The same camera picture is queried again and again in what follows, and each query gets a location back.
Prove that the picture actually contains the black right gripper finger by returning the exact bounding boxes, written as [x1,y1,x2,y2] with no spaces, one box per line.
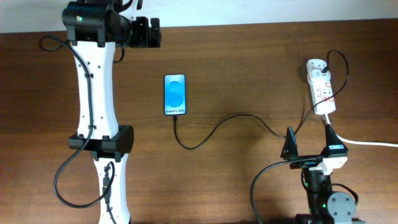
[325,124,345,148]
[280,126,299,160]

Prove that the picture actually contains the blue Samsung Galaxy smartphone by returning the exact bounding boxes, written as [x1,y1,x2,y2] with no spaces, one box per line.
[164,74,187,116]

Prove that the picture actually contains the black USB charging cable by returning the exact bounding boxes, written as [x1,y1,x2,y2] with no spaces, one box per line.
[172,50,350,151]

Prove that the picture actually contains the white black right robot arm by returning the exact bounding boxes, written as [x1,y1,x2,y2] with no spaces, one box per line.
[280,124,365,223]

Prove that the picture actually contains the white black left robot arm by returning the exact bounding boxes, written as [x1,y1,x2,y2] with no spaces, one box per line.
[62,1,162,223]

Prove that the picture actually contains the white power strip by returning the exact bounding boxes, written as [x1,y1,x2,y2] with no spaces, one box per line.
[309,80,336,115]

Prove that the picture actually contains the white power strip cord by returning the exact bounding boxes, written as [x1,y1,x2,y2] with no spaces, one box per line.
[322,113,398,148]

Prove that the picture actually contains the white USB wall charger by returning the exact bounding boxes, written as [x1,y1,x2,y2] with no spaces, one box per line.
[306,59,331,85]

